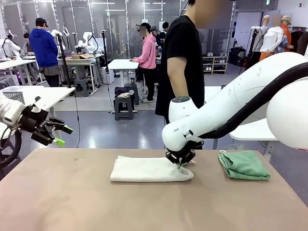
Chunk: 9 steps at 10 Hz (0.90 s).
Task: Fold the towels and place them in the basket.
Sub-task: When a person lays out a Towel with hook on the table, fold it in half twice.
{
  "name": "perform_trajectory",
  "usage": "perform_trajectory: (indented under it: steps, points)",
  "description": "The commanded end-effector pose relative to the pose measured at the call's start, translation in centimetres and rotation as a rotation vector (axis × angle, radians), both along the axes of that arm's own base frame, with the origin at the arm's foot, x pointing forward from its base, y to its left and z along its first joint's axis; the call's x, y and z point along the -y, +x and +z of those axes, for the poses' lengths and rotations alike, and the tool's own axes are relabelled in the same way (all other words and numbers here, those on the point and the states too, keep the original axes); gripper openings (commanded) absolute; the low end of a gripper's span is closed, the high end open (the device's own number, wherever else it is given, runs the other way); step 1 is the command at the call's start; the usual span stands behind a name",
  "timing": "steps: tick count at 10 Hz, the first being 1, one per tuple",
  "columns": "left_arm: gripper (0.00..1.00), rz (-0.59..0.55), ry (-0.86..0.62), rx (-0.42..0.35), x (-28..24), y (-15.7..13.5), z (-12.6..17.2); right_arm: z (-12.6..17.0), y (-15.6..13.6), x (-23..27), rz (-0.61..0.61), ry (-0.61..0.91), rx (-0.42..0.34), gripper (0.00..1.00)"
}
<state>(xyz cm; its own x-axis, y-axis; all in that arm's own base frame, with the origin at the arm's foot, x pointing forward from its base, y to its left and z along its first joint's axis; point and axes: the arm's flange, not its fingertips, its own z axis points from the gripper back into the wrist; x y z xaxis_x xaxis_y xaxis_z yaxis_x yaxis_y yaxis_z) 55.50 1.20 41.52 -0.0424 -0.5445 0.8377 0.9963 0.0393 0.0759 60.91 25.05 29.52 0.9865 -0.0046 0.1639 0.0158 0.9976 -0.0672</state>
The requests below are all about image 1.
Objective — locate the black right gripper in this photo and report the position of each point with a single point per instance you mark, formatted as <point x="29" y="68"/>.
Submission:
<point x="180" y="156"/>

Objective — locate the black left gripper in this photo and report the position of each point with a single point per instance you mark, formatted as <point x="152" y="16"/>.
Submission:
<point x="36" y="120"/>

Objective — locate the white terry towel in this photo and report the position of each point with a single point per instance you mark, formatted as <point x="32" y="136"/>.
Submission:
<point x="139" y="169"/>

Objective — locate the green terry towel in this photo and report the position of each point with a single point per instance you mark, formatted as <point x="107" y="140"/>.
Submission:
<point x="245" y="166"/>

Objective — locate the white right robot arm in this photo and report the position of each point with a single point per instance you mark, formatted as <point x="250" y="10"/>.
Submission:
<point x="228" y="108"/>

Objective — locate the white robot with curved arm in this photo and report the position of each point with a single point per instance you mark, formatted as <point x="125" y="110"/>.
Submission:
<point x="10" y="45"/>

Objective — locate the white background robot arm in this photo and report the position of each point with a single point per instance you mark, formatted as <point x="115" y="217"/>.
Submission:
<point x="86" y="43"/>

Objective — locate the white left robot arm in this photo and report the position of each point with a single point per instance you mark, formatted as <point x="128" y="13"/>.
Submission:
<point x="9" y="111"/>

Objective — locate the person's right forearm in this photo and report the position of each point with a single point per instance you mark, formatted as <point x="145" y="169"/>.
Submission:
<point x="180" y="90"/>

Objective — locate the grey patterned basket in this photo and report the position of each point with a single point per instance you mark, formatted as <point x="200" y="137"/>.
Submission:
<point x="15" y="97"/>

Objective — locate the white table with angled leg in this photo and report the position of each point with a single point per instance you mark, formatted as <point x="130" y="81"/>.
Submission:
<point x="55" y="93"/>

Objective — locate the grey plastic step stool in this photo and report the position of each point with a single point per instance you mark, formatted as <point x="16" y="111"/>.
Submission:
<point x="134" y="92"/>
<point x="81" y="86"/>
<point x="124" y="113"/>

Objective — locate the grey round bin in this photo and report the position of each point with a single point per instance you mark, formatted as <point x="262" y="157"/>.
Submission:
<point x="234" y="146"/>

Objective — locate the black stool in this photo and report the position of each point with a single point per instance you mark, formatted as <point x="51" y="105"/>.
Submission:
<point x="9" y="173"/>

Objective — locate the white workbench desk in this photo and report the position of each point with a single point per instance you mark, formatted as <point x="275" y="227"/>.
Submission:
<point x="84" y="63"/>

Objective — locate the long white desk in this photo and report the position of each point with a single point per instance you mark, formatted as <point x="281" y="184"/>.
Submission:
<point x="16" y="63"/>

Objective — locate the pile of purple and beige clothes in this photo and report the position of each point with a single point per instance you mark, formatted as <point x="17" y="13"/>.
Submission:
<point x="121" y="92"/>

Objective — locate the open cardboard box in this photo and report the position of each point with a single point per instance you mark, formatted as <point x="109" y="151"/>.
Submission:
<point x="80" y="57"/>

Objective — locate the man in blue hoodie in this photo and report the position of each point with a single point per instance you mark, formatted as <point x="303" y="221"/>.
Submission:
<point x="44" y="48"/>

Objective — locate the seated person in grey top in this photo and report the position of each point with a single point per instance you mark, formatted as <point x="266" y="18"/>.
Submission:
<point x="28" y="44"/>

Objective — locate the black slim tripod stand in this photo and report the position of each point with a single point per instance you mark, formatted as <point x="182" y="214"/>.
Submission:
<point x="105" y="55"/>

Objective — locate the white background desk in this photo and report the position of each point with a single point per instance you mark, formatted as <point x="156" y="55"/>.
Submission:
<point x="122" y="63"/>

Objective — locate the wooden shoe rack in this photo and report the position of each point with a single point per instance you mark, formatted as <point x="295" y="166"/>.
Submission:
<point x="215" y="65"/>

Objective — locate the person in black t-shirt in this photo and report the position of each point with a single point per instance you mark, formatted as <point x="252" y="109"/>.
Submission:
<point x="185" y="48"/>

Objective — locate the person in pink hoodie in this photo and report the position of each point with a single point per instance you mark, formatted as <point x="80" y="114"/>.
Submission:
<point x="148" y="53"/>

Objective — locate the black luggage bags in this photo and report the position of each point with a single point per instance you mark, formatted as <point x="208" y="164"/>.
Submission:
<point x="237" y="56"/>

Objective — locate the person in dark cap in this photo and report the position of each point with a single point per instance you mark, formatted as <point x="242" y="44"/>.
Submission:
<point x="156" y="37"/>

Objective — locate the mannequin with grey vest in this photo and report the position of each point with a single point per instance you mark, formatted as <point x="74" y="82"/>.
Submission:
<point x="257" y="41"/>

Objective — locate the mannequin in white shirt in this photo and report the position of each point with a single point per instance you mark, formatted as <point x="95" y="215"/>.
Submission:
<point x="272" y="39"/>

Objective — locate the mannequin in orange with hat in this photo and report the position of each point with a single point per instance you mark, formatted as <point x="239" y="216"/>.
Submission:
<point x="286" y="30"/>

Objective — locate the rack of dark clothes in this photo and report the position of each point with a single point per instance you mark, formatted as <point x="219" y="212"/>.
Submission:
<point x="299" y="41"/>

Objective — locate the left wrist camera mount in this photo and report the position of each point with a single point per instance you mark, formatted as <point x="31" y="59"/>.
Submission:
<point x="36" y="108"/>

